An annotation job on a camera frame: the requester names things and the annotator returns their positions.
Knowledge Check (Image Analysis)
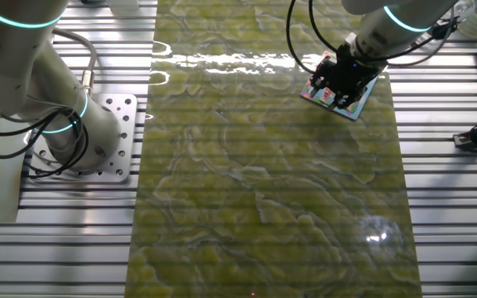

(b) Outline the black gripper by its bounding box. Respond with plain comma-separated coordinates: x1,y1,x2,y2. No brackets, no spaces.
309,42,383,110

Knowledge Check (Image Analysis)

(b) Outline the colourful jigsaw puzzle piece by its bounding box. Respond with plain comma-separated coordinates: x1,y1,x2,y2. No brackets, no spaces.
319,86,340,107

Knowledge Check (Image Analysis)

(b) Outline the bus picture puzzle board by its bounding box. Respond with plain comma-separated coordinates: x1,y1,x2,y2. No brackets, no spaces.
299,51,380,122

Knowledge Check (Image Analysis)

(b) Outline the green marble pattern mat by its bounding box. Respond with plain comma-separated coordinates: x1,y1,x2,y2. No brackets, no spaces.
124,0,424,298

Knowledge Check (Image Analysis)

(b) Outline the clear plastic cup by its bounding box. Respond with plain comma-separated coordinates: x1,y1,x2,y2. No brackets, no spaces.
445,0,476,26

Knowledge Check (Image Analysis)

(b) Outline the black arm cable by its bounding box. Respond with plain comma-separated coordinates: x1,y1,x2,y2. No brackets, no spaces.
307,0,457,68
285,0,316,75

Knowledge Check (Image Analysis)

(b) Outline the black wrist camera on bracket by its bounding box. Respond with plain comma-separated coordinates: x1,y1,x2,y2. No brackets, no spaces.
430,16,460,41

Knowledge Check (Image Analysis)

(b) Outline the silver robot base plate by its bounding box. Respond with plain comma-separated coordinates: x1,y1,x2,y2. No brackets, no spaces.
26,93,139,185

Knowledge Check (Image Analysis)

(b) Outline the grey hose with metal connector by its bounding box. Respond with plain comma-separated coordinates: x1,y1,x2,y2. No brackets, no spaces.
51,27,99,97

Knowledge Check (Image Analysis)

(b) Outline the black cable bundle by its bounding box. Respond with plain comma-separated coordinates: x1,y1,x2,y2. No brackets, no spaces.
0,89,90,180

